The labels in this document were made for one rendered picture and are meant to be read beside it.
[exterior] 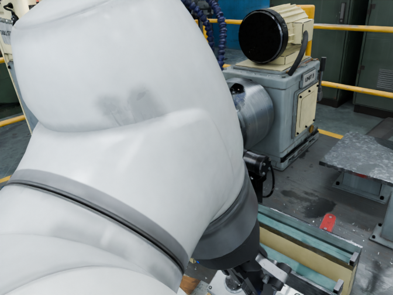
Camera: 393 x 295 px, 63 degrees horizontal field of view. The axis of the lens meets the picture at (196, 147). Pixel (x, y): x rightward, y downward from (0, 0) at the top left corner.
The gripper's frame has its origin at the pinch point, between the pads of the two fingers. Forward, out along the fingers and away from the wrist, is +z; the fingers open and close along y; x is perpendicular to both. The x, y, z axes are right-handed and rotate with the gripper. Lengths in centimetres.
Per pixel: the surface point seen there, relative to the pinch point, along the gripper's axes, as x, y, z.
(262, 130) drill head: -50, 34, 31
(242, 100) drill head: -49, 38, 19
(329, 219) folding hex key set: -36, 7, 47
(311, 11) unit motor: -104, 41, 22
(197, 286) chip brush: 1.7, 23.7, 31.7
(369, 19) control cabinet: -300, 81, 146
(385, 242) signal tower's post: -37, -7, 49
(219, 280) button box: 1.3, 7.3, 4.3
